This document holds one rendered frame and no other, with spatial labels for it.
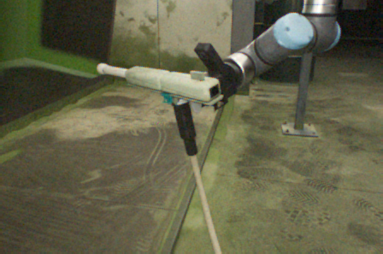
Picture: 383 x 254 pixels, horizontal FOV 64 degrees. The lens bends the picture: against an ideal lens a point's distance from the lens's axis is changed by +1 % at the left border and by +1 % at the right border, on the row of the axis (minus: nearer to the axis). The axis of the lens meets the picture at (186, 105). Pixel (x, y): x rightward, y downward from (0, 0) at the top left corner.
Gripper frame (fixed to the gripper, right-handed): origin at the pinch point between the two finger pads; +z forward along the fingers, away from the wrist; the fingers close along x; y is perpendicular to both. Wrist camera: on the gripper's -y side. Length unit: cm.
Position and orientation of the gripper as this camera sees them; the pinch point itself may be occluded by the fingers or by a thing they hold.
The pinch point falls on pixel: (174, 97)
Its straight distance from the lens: 70.6
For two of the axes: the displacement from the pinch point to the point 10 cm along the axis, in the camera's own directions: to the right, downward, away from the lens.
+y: 2.0, 8.9, 4.1
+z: -7.0, 4.2, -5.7
